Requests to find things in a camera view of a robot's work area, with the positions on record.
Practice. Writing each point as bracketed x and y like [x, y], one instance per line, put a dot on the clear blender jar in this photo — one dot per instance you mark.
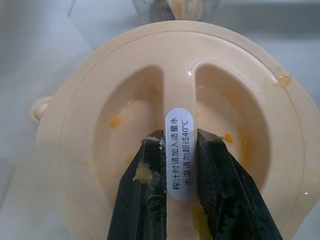
[150, 7]

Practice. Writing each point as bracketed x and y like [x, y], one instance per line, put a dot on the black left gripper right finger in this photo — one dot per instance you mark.
[225, 195]

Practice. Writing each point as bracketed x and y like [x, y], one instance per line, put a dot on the cream blender lid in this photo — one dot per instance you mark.
[75, 125]

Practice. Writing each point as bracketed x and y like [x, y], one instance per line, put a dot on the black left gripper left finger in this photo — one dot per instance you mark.
[145, 195]

